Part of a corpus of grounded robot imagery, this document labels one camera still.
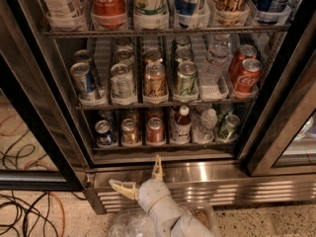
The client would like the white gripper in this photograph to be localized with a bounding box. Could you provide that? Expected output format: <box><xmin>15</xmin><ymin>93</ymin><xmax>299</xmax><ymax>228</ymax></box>
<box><xmin>109</xmin><ymin>154</ymin><xmax>170</xmax><ymax>209</ymax></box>

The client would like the orange gold can bottom shelf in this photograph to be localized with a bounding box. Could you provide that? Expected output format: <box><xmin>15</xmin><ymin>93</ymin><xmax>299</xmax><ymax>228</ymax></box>
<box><xmin>121</xmin><ymin>118</ymin><xmax>139</xmax><ymax>145</ymax></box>

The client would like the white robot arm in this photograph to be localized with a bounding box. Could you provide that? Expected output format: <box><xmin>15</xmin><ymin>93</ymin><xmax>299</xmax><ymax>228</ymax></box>
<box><xmin>109</xmin><ymin>155</ymin><xmax>215</xmax><ymax>237</ymax></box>

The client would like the red can bottom shelf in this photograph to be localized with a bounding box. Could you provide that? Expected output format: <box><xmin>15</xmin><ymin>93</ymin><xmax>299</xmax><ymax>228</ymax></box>
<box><xmin>146</xmin><ymin>118</ymin><xmax>165</xmax><ymax>143</ymax></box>

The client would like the blue pepsi can bottom shelf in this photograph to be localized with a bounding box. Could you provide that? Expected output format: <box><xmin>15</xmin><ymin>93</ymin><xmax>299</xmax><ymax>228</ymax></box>
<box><xmin>95</xmin><ymin>119</ymin><xmax>117</xmax><ymax>147</ymax></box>

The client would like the clear water bottle bottom shelf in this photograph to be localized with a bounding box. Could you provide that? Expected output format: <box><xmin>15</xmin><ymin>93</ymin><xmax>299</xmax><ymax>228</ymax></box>
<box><xmin>195</xmin><ymin>109</ymin><xmax>217</xmax><ymax>144</ymax></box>

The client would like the green can bottom shelf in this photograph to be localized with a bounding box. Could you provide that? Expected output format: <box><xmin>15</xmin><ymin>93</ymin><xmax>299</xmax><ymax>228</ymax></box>
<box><xmin>217</xmin><ymin>115</ymin><xmax>240</xmax><ymax>141</ymax></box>

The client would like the green can shelf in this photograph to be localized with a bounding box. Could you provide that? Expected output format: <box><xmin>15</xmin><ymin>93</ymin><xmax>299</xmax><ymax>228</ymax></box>
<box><xmin>174</xmin><ymin>47</ymin><xmax>194</xmax><ymax>65</ymax></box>
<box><xmin>217</xmin><ymin>115</ymin><xmax>240</xmax><ymax>141</ymax></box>
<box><xmin>175</xmin><ymin>61</ymin><xmax>198</xmax><ymax>96</ymax></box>

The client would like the gold can middle shelf front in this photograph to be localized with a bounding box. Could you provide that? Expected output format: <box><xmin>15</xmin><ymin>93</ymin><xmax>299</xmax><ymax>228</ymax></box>
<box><xmin>144</xmin><ymin>62</ymin><xmax>167</xmax><ymax>98</ymax></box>

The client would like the silver can middle shelf front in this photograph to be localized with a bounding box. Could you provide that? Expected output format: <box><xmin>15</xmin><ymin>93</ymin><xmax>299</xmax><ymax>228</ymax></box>
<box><xmin>111</xmin><ymin>63</ymin><xmax>134</xmax><ymax>99</ymax></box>

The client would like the silver can shelf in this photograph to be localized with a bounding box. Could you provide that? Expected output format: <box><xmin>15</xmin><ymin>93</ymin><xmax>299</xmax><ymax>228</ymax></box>
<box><xmin>111</xmin><ymin>63</ymin><xmax>134</xmax><ymax>99</ymax></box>
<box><xmin>114</xmin><ymin>48</ymin><xmax>134</xmax><ymax>67</ymax></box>

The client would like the green can middle shelf front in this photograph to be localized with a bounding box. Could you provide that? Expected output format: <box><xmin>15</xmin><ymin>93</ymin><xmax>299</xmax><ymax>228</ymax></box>
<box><xmin>175</xmin><ymin>61</ymin><xmax>198</xmax><ymax>96</ymax></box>

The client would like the left glass fridge door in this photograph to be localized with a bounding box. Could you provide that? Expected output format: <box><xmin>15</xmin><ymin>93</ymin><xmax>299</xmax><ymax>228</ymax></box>
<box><xmin>0</xmin><ymin>46</ymin><xmax>83</xmax><ymax>191</ymax></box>

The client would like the glass fridge door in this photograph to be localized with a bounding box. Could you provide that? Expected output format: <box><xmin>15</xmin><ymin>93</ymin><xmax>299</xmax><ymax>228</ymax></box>
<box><xmin>247</xmin><ymin>53</ymin><xmax>316</xmax><ymax>177</ymax></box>
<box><xmin>0</xmin><ymin>46</ymin><xmax>83</xmax><ymax>191</ymax></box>

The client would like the blue can middle shelf front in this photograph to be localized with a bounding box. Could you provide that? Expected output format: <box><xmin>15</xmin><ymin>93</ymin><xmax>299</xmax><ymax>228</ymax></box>
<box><xmin>70</xmin><ymin>62</ymin><xmax>100</xmax><ymax>101</ymax></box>

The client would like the stainless steel fridge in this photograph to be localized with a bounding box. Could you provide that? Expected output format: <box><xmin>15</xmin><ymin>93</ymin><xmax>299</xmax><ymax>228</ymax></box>
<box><xmin>0</xmin><ymin>0</ymin><xmax>316</xmax><ymax>214</ymax></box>

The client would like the water bottle middle shelf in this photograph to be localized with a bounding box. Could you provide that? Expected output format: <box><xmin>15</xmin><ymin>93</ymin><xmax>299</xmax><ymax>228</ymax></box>
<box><xmin>201</xmin><ymin>34</ymin><xmax>231</xmax><ymax>86</ymax></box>

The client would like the blue can middle shelf rear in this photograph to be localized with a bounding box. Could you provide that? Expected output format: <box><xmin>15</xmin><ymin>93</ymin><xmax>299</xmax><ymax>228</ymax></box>
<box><xmin>73</xmin><ymin>49</ymin><xmax>97</xmax><ymax>73</ymax></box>

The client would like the red coca-cola can front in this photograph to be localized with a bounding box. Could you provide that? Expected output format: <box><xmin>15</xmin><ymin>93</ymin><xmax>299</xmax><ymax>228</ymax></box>
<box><xmin>233</xmin><ymin>58</ymin><xmax>262</xmax><ymax>93</ymax></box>

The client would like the red coca-cola can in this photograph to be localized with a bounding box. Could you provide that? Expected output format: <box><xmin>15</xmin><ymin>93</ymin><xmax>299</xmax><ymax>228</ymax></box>
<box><xmin>228</xmin><ymin>44</ymin><xmax>257</xmax><ymax>79</ymax></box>
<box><xmin>233</xmin><ymin>58</ymin><xmax>262</xmax><ymax>93</ymax></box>

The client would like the right glass fridge door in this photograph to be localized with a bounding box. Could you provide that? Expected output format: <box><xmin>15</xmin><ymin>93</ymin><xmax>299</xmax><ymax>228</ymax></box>
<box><xmin>247</xmin><ymin>53</ymin><xmax>316</xmax><ymax>177</ymax></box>

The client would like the red coca-cola can rear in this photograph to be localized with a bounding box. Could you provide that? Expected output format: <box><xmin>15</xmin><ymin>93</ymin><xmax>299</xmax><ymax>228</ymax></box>
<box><xmin>228</xmin><ymin>44</ymin><xmax>257</xmax><ymax>79</ymax></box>

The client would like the green white bottle top shelf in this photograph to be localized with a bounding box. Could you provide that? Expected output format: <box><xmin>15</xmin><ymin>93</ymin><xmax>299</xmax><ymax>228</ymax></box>
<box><xmin>134</xmin><ymin>0</ymin><xmax>165</xmax><ymax>29</ymax></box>

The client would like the coca-cola bottle top shelf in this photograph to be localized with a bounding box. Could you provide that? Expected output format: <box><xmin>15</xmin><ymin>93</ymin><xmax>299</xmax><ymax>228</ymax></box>
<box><xmin>93</xmin><ymin>0</ymin><xmax>125</xmax><ymax>29</ymax></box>

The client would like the white label bottle top shelf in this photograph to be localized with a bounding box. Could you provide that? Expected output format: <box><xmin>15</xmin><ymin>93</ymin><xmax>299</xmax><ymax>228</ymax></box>
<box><xmin>43</xmin><ymin>0</ymin><xmax>88</xmax><ymax>32</ymax></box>

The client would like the dark blue bottle top shelf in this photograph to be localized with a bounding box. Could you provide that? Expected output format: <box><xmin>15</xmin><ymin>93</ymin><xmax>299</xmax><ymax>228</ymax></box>
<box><xmin>252</xmin><ymin>0</ymin><xmax>290</xmax><ymax>25</ymax></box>

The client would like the clear plastic bag bin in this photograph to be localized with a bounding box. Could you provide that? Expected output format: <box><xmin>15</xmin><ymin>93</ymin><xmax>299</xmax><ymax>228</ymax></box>
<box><xmin>107</xmin><ymin>203</ymin><xmax>221</xmax><ymax>237</ymax></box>

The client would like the brown juice bottle white cap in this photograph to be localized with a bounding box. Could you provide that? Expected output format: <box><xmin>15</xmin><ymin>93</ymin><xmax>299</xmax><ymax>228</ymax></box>
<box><xmin>172</xmin><ymin>106</ymin><xmax>192</xmax><ymax>144</ymax></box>

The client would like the orange floor cable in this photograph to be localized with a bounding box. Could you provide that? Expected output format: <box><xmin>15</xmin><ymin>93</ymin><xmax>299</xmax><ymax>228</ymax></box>
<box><xmin>48</xmin><ymin>191</ymin><xmax>67</xmax><ymax>237</ymax></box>

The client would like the black floor cable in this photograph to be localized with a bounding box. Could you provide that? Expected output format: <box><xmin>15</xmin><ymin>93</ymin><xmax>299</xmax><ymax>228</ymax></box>
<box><xmin>0</xmin><ymin>191</ymin><xmax>87</xmax><ymax>237</ymax></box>

